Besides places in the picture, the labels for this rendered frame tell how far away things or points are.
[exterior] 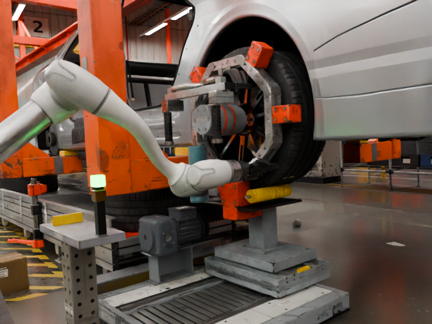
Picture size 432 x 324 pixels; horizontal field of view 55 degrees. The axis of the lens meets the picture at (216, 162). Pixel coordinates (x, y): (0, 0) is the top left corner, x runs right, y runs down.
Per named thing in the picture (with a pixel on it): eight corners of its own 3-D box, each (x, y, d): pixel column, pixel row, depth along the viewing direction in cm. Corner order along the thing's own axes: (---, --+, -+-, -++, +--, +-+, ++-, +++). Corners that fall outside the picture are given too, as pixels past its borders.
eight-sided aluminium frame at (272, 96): (285, 181, 169) (279, 47, 167) (274, 182, 165) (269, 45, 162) (204, 176, 211) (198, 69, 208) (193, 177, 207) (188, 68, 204)
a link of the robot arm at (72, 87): (115, 81, 129) (104, 87, 141) (62, 45, 121) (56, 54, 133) (93, 116, 126) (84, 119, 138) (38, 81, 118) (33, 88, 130)
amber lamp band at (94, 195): (107, 200, 141) (106, 189, 141) (96, 202, 139) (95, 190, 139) (102, 199, 144) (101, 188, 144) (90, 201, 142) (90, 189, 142)
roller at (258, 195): (296, 196, 193) (295, 183, 193) (251, 204, 174) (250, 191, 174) (286, 195, 197) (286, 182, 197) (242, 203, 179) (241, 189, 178)
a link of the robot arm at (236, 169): (235, 172, 151) (247, 171, 155) (223, 155, 156) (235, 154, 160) (225, 189, 157) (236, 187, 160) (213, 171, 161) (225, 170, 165)
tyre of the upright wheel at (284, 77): (239, 189, 229) (341, 179, 178) (206, 194, 214) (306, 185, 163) (224, 73, 232) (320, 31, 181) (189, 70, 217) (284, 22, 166)
